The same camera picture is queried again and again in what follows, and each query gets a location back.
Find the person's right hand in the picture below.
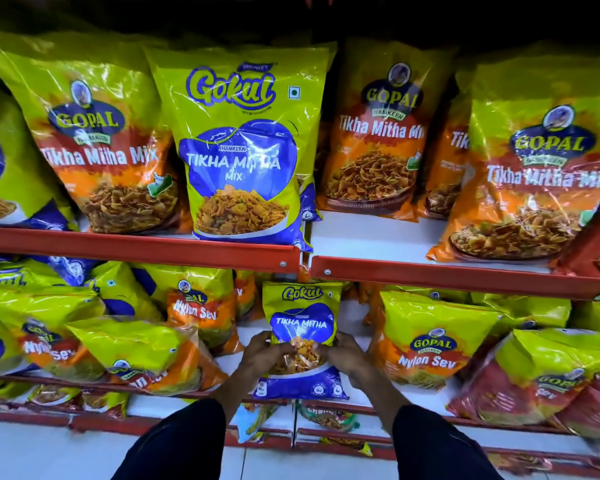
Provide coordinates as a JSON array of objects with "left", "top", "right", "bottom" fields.
[{"left": 312, "top": 331, "right": 377, "bottom": 391}]

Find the person's left hand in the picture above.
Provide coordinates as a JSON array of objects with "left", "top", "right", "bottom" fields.
[{"left": 239, "top": 331, "right": 297, "bottom": 391}]

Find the small yellow blue snack packet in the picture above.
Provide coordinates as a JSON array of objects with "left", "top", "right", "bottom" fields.
[{"left": 253, "top": 281, "right": 350, "bottom": 401}]

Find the person's right forearm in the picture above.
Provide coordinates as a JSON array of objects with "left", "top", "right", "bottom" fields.
[{"left": 356, "top": 372, "right": 505, "bottom": 480}]

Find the person's left forearm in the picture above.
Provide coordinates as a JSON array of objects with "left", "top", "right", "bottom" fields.
[{"left": 111, "top": 377, "right": 253, "bottom": 480}]

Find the small clear snack packet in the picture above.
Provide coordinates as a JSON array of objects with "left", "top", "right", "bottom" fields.
[
  {"left": 319, "top": 436, "right": 374, "bottom": 458},
  {"left": 81, "top": 390, "right": 131, "bottom": 419},
  {"left": 26, "top": 384, "right": 84, "bottom": 411},
  {"left": 235, "top": 402, "right": 282, "bottom": 444},
  {"left": 296, "top": 401, "right": 362, "bottom": 434}
]

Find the pile of yellow snack bags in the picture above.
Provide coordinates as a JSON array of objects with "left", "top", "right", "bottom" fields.
[{"left": 0, "top": 251, "right": 276, "bottom": 398}]

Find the medium yellow red snack packet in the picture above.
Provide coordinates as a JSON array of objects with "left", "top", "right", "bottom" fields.
[
  {"left": 549, "top": 372, "right": 600, "bottom": 441},
  {"left": 446, "top": 328, "right": 600, "bottom": 426}
]

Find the large yellow blue snack packet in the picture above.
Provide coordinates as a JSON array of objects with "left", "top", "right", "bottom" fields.
[
  {"left": 0, "top": 57, "right": 79, "bottom": 231},
  {"left": 144, "top": 44, "right": 338, "bottom": 253}
]

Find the large yellow orange snack packet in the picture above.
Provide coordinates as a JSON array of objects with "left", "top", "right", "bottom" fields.
[
  {"left": 0, "top": 31, "right": 195, "bottom": 236},
  {"left": 416, "top": 70, "right": 475, "bottom": 221},
  {"left": 315, "top": 39, "right": 457, "bottom": 223},
  {"left": 426, "top": 44, "right": 600, "bottom": 264}
]

